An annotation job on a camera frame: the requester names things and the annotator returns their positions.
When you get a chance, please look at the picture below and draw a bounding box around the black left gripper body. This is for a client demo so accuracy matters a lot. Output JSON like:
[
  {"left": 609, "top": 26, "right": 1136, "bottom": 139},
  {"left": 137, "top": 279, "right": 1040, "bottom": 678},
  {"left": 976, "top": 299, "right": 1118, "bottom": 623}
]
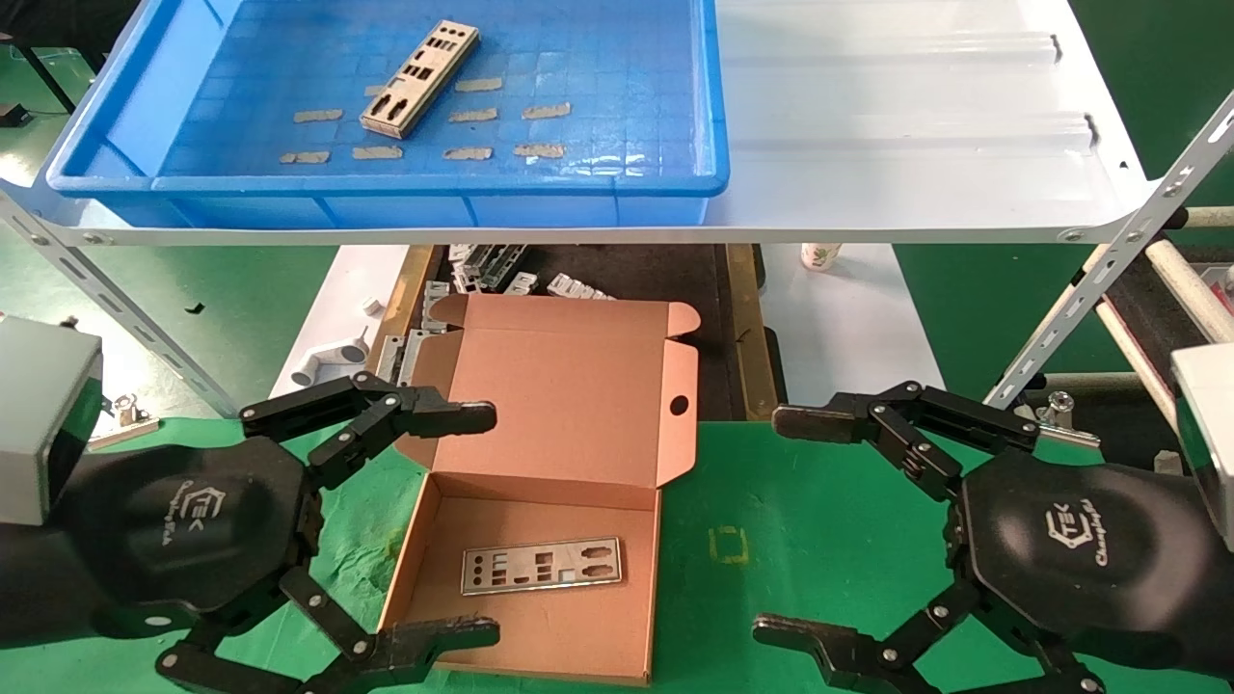
[{"left": 58, "top": 436, "right": 323, "bottom": 620}]

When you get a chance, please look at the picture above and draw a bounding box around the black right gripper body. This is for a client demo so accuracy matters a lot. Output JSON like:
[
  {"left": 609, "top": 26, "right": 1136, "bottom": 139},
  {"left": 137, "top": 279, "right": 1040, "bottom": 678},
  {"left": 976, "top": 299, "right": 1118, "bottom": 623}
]
[{"left": 950, "top": 465, "right": 1211, "bottom": 666}]

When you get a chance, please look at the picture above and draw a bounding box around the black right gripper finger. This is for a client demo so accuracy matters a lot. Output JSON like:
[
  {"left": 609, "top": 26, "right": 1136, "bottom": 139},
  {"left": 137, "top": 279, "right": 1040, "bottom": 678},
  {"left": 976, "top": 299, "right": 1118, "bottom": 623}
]
[
  {"left": 771, "top": 381, "right": 1042, "bottom": 502},
  {"left": 752, "top": 578, "right": 1110, "bottom": 694}
]

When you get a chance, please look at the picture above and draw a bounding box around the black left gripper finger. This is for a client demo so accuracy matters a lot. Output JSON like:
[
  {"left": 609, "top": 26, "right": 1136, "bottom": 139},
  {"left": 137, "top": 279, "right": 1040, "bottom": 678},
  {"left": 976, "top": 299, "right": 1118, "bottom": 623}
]
[
  {"left": 156, "top": 567, "right": 502, "bottom": 694},
  {"left": 239, "top": 371, "right": 497, "bottom": 493}
]

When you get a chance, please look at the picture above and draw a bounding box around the silver metal I/O shield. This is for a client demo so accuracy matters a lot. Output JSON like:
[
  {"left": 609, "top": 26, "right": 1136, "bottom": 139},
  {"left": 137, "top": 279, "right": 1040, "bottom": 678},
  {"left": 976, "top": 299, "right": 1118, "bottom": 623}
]
[
  {"left": 361, "top": 19, "right": 481, "bottom": 136},
  {"left": 461, "top": 537, "right": 624, "bottom": 597}
]

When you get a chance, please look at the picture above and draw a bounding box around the open brown cardboard box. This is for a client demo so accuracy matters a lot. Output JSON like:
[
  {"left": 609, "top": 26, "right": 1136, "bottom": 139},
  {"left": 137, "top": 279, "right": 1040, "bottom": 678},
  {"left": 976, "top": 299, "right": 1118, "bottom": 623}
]
[{"left": 374, "top": 292, "right": 702, "bottom": 687}]

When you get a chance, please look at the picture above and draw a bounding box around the blue plastic tray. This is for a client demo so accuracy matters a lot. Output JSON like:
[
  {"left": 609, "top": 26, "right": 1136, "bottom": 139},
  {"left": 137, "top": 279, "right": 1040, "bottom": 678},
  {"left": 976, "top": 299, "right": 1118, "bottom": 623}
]
[{"left": 45, "top": 0, "right": 729, "bottom": 230}]

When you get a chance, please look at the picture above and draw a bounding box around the white plastic pipe fitting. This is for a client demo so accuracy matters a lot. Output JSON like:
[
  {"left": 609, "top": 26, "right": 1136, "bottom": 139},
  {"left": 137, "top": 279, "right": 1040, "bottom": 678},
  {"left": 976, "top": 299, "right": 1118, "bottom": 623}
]
[{"left": 289, "top": 326, "right": 369, "bottom": 388}]

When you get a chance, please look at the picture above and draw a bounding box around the silver binder clip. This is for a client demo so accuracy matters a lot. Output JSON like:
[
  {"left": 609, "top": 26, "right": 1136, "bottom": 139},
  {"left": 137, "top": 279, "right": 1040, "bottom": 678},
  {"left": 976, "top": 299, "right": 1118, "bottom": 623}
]
[
  {"left": 1027, "top": 390, "right": 1102, "bottom": 449},
  {"left": 92, "top": 393, "right": 160, "bottom": 450}
]

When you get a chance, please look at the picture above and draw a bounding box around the white rack tube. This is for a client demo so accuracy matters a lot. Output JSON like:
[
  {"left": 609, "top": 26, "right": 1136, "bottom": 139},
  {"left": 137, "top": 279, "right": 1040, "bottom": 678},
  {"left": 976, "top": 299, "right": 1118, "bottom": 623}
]
[
  {"left": 1145, "top": 239, "right": 1234, "bottom": 343},
  {"left": 1097, "top": 297, "right": 1183, "bottom": 427},
  {"left": 1162, "top": 205, "right": 1234, "bottom": 230}
]

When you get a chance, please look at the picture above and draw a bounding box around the grey slotted angle strut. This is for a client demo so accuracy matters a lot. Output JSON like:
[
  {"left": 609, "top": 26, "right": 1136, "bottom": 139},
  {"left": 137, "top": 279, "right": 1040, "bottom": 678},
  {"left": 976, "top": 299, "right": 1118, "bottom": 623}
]
[
  {"left": 983, "top": 92, "right": 1234, "bottom": 411},
  {"left": 0, "top": 191, "right": 238, "bottom": 418}
]

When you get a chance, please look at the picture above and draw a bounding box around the black rack belt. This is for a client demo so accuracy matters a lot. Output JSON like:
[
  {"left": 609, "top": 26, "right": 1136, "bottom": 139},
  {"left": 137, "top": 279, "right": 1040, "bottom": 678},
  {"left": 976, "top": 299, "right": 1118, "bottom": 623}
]
[{"left": 1104, "top": 246, "right": 1225, "bottom": 387}]

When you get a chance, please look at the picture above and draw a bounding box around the white metal shelf board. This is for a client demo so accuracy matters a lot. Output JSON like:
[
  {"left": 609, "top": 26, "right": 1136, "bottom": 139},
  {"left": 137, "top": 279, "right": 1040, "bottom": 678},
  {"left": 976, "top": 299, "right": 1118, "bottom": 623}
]
[{"left": 0, "top": 0, "right": 1153, "bottom": 247}]

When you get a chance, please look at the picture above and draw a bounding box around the black stand leg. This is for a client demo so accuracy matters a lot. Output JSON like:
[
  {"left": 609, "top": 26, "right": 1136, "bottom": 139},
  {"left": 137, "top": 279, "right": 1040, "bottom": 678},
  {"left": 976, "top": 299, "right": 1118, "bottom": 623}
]
[{"left": 14, "top": 43, "right": 78, "bottom": 115}]

